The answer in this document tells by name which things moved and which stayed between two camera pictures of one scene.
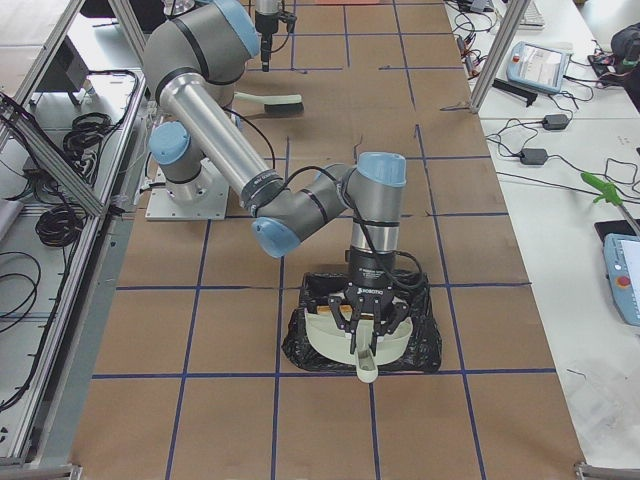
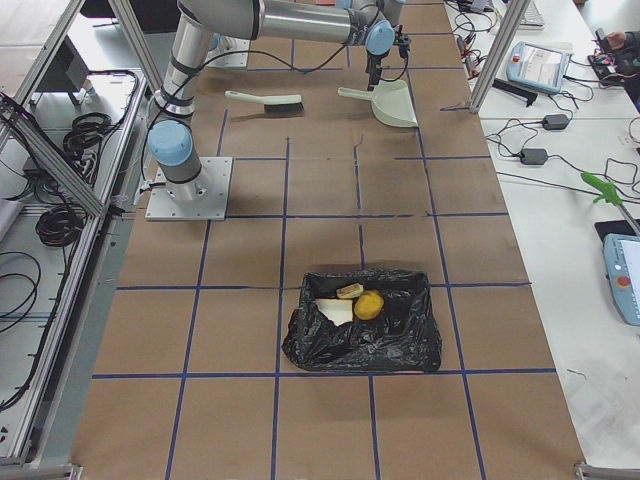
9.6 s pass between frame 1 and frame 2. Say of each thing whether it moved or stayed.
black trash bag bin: stayed
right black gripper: moved
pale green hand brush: stayed
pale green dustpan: moved
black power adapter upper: stayed
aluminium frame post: stayed
